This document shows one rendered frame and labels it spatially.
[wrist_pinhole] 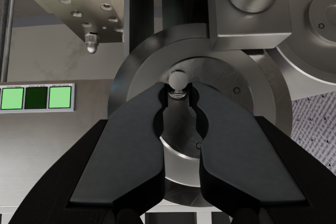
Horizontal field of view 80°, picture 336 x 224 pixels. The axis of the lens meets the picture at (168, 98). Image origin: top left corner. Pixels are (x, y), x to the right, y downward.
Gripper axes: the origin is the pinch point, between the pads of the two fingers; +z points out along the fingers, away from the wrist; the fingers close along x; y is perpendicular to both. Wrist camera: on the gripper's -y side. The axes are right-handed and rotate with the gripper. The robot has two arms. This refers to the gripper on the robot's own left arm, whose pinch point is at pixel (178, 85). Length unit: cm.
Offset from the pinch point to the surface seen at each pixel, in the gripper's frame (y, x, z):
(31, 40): 51, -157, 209
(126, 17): -2.6, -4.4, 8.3
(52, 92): 18.1, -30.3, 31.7
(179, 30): -1.7, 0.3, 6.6
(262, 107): 3.0, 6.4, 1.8
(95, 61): 70, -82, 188
